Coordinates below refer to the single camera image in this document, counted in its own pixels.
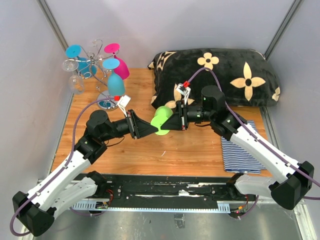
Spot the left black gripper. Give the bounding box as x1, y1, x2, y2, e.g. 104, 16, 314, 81
101, 109, 159, 142

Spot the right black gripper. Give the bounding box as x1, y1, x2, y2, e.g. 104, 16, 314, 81
160, 99, 214, 131

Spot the green wine glass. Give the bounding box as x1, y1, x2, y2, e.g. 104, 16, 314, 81
150, 106, 173, 136

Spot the light blue wine glass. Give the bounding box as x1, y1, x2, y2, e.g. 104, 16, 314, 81
102, 58, 125, 96

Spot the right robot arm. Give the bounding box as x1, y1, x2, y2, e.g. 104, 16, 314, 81
161, 83, 315, 210

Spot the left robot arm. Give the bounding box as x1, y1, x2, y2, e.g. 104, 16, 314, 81
12, 110, 158, 237

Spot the chrome wine glass rack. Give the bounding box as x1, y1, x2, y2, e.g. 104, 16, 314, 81
74, 38, 125, 111

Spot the clear wine glass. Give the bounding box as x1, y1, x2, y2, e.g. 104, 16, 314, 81
62, 59, 85, 95
92, 39, 103, 49

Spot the dark blue wine glass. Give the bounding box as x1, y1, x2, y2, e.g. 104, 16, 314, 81
62, 44, 98, 79

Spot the pink wine glass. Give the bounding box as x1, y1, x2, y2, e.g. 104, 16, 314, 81
103, 43, 131, 80

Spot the blue striped cloth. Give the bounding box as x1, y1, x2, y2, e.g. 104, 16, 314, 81
219, 119, 266, 175

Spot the black floral pillow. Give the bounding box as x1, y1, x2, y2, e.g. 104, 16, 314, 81
148, 48, 281, 109

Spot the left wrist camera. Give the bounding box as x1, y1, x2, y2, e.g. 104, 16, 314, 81
114, 95, 131, 117

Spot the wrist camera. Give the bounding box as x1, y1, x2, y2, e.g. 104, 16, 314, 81
175, 81, 193, 105
114, 95, 131, 117

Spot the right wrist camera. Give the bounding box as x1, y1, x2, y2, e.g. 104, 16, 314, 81
175, 81, 193, 105

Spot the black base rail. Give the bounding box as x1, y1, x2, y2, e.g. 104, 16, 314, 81
73, 174, 257, 213

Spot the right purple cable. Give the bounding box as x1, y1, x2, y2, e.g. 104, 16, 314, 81
187, 66, 320, 201

